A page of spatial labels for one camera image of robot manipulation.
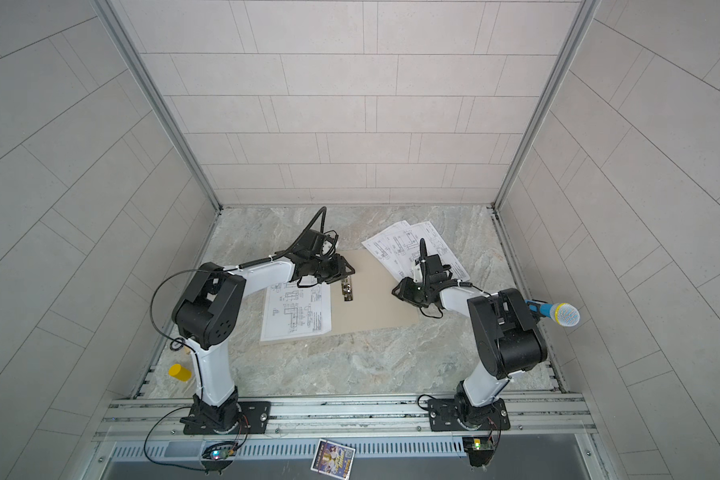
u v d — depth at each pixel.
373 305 0.91
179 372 0.73
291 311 0.89
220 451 0.64
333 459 0.65
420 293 0.83
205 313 0.50
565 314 0.63
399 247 1.05
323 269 0.82
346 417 0.72
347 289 0.92
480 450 0.68
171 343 0.82
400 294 0.84
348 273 0.88
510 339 0.46
